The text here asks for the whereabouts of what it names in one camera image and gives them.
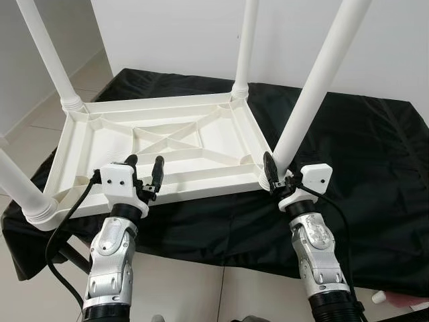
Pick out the red stool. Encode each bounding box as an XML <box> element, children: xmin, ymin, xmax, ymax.
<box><xmin>372</xmin><ymin>290</ymin><xmax>429</xmax><ymax>309</ymax></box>

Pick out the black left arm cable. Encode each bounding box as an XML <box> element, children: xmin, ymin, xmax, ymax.
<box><xmin>44</xmin><ymin>171</ymin><xmax>105</xmax><ymax>316</ymax></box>

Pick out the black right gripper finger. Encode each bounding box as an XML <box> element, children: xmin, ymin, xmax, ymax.
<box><xmin>263</xmin><ymin>151</ymin><xmax>282</xmax><ymax>196</ymax></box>

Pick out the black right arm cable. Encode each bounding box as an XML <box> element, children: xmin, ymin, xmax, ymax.
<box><xmin>298</xmin><ymin>184</ymin><xmax>357</xmax><ymax>316</ymax></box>

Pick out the white plastic table top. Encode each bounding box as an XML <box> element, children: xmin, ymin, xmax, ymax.
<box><xmin>30</xmin><ymin>93</ymin><xmax>282</xmax><ymax>232</ymax></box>

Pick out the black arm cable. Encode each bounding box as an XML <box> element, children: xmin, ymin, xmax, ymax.
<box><xmin>298</xmin><ymin>184</ymin><xmax>357</xmax><ymax>316</ymax></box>
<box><xmin>44</xmin><ymin>171</ymin><xmax>105</xmax><ymax>316</ymax></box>

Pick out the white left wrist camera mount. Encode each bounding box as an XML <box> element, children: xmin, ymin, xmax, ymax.
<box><xmin>99</xmin><ymin>164</ymin><xmax>149</xmax><ymax>219</ymax></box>

